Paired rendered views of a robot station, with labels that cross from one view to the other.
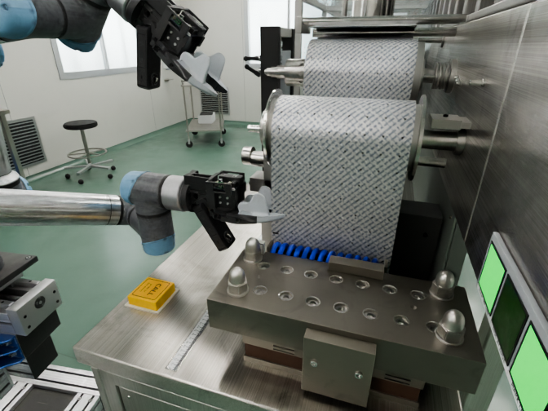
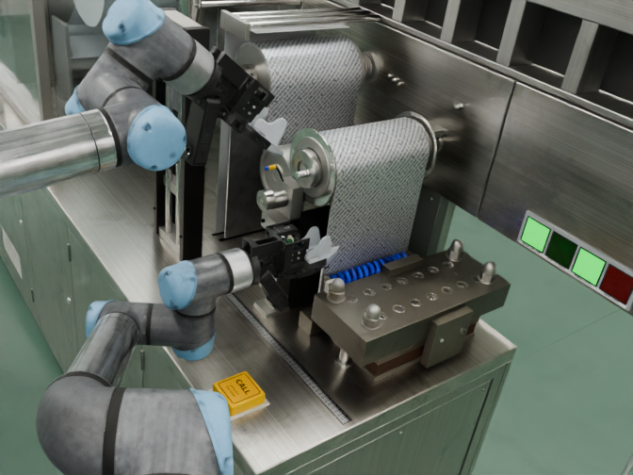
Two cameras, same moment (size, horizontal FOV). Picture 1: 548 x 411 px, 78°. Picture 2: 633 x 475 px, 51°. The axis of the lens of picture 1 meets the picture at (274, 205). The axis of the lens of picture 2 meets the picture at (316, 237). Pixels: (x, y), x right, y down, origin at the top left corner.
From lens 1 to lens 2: 104 cm
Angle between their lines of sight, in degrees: 51
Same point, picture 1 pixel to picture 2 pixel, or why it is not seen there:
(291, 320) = (423, 319)
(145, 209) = (209, 304)
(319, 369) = (441, 343)
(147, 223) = (207, 320)
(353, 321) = (447, 300)
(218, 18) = not seen: outside the picture
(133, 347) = (300, 434)
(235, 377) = (385, 393)
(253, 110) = not seen: outside the picture
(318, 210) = (364, 231)
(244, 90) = not seen: outside the picture
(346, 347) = (460, 316)
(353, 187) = (390, 201)
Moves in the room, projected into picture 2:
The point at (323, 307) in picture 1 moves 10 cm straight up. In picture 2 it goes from (425, 302) to (435, 260)
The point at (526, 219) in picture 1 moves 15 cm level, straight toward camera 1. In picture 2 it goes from (555, 203) to (602, 247)
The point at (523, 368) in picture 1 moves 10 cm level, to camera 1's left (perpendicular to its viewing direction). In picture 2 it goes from (582, 265) to (564, 288)
